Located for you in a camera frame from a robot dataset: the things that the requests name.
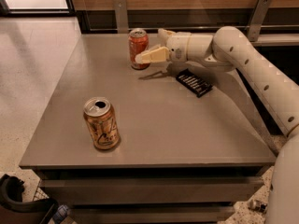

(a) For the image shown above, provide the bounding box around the black white striped cable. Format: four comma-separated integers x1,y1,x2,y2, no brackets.
248,199,269,215

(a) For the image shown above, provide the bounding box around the right metal wall bracket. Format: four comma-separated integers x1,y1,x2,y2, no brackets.
246,0,273,42

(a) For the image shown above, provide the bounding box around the metal wall bracket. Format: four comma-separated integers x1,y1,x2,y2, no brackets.
246,0,273,42
113,0,129,34

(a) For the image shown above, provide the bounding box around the left metal wall bracket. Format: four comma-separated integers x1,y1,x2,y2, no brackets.
113,0,129,34

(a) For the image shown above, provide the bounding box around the black snack bar wrapper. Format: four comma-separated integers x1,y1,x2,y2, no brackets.
176,69,213,98

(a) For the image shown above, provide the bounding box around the blue cap object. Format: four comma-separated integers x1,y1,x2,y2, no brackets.
52,205,69,224

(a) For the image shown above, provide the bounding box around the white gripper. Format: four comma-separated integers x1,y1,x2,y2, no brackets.
135,28,191,63

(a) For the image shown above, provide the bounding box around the orange LaCroix can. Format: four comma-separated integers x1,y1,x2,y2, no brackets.
83,97,121,150

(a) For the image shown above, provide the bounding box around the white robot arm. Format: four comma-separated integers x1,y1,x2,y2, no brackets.
135,26,299,224

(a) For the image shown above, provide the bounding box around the red coke can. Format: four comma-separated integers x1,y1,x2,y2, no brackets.
128,28,150,70

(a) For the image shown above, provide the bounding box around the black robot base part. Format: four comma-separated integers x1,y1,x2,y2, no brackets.
0,174,58,224

